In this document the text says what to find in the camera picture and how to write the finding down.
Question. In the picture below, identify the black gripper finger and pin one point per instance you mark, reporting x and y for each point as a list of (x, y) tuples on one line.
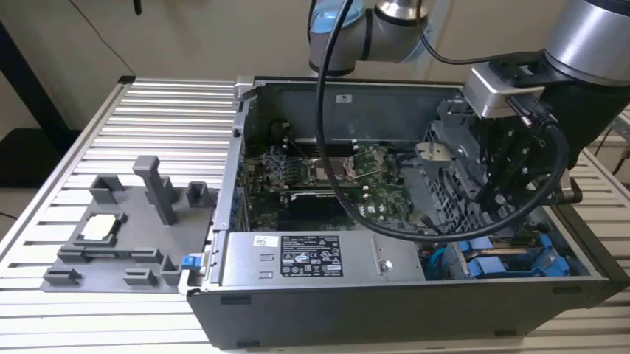
[(499, 173), (526, 169)]

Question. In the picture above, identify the hard disk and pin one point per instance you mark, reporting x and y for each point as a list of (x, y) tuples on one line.
[(484, 263)]

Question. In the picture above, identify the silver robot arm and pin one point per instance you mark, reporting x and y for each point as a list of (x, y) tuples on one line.
[(586, 33)]

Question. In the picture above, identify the disk bay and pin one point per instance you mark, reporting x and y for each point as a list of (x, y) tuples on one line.
[(551, 225)]

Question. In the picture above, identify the gray metal drive cage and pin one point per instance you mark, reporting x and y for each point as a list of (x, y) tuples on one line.
[(443, 184)]

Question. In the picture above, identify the green motherboard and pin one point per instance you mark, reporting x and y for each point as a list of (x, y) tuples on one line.
[(388, 195)]

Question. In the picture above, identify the CPU socket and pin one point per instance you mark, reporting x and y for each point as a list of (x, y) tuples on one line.
[(309, 173)]

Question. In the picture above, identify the black graphics card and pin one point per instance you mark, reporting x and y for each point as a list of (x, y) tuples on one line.
[(309, 212)]

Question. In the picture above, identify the black PC case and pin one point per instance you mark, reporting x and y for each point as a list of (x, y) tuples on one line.
[(344, 317)]

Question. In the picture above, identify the silver power supply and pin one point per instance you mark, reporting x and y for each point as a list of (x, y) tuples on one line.
[(245, 265)]

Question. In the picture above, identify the blue case latch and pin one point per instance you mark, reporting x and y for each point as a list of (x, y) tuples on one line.
[(189, 262)]

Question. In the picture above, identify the gray parts rack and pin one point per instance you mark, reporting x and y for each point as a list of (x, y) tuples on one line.
[(137, 228)]

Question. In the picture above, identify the black table corner cap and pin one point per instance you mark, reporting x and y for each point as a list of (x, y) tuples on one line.
[(126, 78)]

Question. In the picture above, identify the silver CPU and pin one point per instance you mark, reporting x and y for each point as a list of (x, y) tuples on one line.
[(100, 225)]

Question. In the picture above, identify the black box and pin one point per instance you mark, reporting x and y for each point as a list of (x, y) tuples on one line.
[(29, 158)]

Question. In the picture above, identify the black desk leg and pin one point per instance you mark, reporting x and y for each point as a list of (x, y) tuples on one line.
[(29, 73)]

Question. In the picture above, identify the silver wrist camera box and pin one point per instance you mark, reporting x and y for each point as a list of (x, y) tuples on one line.
[(487, 92)]

